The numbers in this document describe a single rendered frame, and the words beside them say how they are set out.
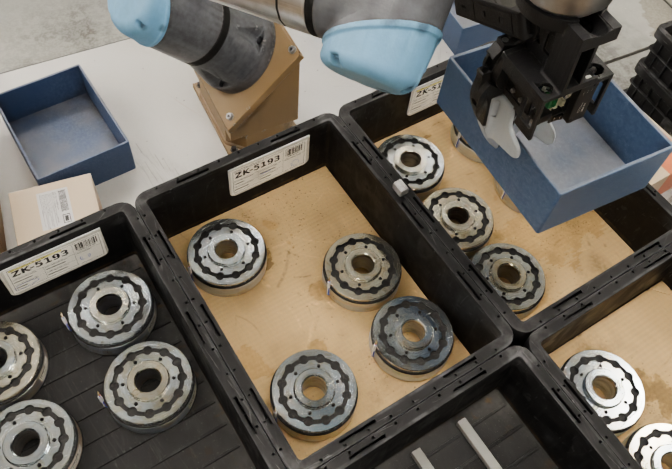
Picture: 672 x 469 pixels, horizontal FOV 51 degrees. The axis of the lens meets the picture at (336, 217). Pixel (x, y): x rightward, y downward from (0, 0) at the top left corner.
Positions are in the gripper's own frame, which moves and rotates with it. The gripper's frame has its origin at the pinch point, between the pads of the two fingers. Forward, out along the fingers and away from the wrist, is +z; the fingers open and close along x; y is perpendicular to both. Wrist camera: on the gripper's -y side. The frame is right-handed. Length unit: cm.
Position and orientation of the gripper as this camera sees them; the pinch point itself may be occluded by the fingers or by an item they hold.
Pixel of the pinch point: (498, 131)
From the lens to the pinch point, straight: 75.4
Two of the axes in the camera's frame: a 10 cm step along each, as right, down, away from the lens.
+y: 4.3, 7.7, -4.7
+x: 9.0, -3.6, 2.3
